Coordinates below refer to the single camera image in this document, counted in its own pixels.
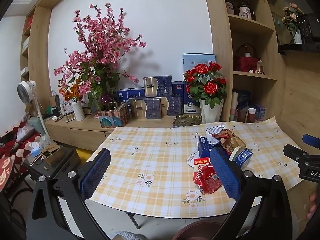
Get black side table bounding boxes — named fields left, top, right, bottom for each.
left=24, top=147, right=82, bottom=193

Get gold and blue gift box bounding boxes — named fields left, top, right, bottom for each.
left=143, top=75, right=173, bottom=97
left=161, top=96, right=182, bottom=117
left=130, top=98, right=163, bottom=120

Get white plastic bag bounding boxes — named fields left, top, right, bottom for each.
left=16, top=124, right=34, bottom=142

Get red artificial roses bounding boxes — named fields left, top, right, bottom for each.
left=183, top=62, right=227, bottom=109

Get orange artificial flowers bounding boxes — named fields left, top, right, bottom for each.
left=59, top=80, right=84, bottom=103

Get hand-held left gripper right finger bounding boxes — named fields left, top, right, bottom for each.
left=209, top=147, right=300, bottom=240

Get red cigarette pack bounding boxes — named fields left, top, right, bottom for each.
left=194, top=156, right=210, bottom=167

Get white standing fan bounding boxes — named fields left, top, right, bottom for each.
left=17, top=80, right=47, bottom=137

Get white printed receipt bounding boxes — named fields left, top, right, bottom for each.
left=187, top=152, right=200, bottom=165

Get stack of paper cups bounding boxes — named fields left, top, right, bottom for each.
left=231, top=92, right=239, bottom=122

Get pink rose bouquet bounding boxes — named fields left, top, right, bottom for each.
left=282, top=3, right=304, bottom=44

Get small blue purple box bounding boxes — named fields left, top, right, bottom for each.
left=255, top=104, right=266, bottom=122

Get yellow plaid floral tablecloth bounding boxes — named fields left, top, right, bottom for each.
left=85, top=121, right=303, bottom=218

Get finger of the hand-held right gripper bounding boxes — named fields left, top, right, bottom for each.
left=302, top=134, right=320, bottom=151
left=283, top=144, right=310, bottom=164

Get person's left leg grey fleece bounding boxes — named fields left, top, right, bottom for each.
left=109, top=232, right=149, bottom=240

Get white faceted vase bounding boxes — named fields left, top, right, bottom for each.
left=199, top=98, right=224, bottom=124

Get white supplement box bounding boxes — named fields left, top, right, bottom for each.
left=62, top=101, right=75, bottom=113

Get red gift basket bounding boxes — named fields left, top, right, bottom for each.
left=234, top=44, right=259, bottom=72

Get person's right hand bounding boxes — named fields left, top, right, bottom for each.
left=307, top=184, right=320, bottom=220

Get white tape roll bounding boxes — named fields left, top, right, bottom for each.
left=229, top=146, right=247, bottom=165

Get blue coffee carton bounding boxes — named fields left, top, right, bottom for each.
left=197, top=136, right=219, bottom=159

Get light blue and white box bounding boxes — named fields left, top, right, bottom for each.
left=182, top=53, right=216, bottom=77

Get crumpled white paper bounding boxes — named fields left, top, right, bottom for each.
left=205, top=125, right=227, bottom=145

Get open cardboard box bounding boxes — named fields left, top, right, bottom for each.
left=40, top=144, right=62, bottom=165

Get round red tin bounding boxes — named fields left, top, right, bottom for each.
left=0, top=157, right=14, bottom=193

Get small paper gift bag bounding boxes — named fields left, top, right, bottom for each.
left=51, top=91, right=63, bottom=117

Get decorated teal tin box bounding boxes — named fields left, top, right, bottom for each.
left=97, top=102, right=130, bottom=128

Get red checkered blanket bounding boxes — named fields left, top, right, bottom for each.
left=0, top=121, right=42, bottom=162

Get dark blue box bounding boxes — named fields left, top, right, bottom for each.
left=172, top=81, right=185, bottom=97

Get navy patterned box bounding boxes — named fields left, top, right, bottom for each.
left=237, top=90, right=251, bottom=110

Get pink artificial blossom arrangement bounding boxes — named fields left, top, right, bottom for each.
left=54, top=3, right=147, bottom=105

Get tall blue and white box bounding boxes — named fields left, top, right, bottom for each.
left=184, top=84, right=202, bottom=115

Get brown ceramic jar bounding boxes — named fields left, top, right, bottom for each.
left=238, top=1, right=253, bottom=20
left=224, top=0, right=237, bottom=15

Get flat blue carton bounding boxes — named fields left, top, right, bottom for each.
left=117, top=88, right=146, bottom=103

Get row of small brown bottles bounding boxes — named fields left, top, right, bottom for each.
left=64, top=106, right=91, bottom=123

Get black appliance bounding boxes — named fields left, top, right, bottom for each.
left=297, top=14, right=320, bottom=44

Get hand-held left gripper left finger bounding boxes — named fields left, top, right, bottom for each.
left=26, top=147, right=112, bottom=240

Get gold metal tray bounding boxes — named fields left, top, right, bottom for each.
left=172, top=114, right=202, bottom=128

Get black folding table frame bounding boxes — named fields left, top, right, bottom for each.
left=124, top=211, right=142, bottom=230

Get purple artificial flowers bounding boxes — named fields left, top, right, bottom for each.
left=100, top=94, right=114, bottom=105

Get crushed red drink can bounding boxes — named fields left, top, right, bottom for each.
left=193, top=166, right=223, bottom=195

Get white ribbed vase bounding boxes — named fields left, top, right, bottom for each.
left=71, top=100, right=86, bottom=122

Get black stone counter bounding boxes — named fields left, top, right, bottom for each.
left=278, top=44, right=320, bottom=55

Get brown plastic bin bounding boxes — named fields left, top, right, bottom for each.
left=172, top=221, right=225, bottom=240

